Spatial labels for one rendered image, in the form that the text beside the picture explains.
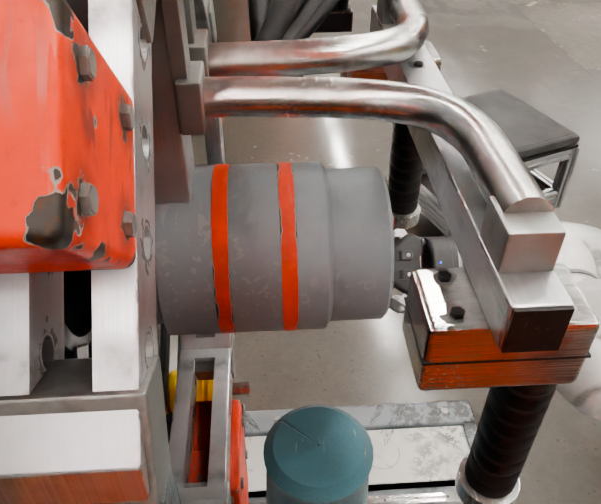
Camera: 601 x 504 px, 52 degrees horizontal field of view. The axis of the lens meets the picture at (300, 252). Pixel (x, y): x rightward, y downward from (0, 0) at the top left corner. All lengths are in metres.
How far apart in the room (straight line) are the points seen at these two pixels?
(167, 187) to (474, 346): 0.24
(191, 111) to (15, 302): 0.18
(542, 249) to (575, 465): 1.20
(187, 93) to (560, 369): 0.27
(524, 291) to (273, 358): 1.28
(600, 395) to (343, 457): 0.32
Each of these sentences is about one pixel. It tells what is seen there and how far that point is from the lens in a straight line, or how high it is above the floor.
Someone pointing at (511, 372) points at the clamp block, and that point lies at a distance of 0.36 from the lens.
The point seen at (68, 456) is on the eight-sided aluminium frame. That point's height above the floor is 0.97.
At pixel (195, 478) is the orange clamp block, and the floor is 0.58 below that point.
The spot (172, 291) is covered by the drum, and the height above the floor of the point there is 0.87.
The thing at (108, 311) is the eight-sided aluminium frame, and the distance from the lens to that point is 0.25.
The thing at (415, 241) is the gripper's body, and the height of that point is 0.67.
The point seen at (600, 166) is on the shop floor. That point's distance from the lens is 2.49.
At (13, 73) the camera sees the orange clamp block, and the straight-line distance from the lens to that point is 0.18.
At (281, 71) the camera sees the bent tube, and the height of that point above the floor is 1.00.
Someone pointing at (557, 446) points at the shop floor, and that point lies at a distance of 1.51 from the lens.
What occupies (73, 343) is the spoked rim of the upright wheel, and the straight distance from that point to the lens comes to 0.52.
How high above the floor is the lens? 1.18
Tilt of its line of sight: 40 degrees down
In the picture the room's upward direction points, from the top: straight up
